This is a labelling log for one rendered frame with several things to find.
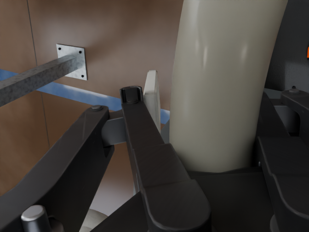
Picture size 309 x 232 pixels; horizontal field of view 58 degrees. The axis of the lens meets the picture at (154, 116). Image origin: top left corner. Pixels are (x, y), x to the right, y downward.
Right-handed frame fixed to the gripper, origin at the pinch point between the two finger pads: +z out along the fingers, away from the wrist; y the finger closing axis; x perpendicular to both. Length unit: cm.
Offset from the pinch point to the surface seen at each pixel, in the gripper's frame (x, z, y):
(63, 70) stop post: -19, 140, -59
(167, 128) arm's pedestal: -31, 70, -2
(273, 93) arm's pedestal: -33, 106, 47
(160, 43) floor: -9, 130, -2
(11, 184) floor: -132, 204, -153
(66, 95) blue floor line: -39, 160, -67
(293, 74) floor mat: -25, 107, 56
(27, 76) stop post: -17, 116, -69
